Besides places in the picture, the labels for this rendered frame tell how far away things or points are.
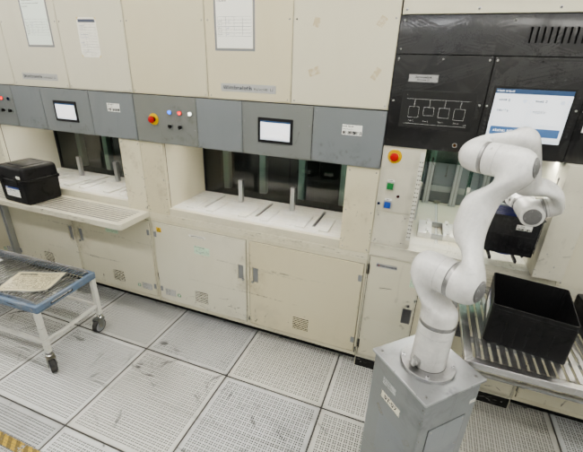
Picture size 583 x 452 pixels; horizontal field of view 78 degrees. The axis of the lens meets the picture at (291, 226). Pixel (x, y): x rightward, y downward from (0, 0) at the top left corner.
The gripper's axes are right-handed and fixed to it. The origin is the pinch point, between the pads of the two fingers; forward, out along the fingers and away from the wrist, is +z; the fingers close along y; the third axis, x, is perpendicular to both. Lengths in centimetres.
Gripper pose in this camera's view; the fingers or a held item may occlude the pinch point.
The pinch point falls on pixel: (516, 193)
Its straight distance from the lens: 190.1
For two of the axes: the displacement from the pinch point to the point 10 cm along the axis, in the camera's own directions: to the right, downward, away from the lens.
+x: 0.4, -9.2, -4.0
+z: 3.5, -3.6, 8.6
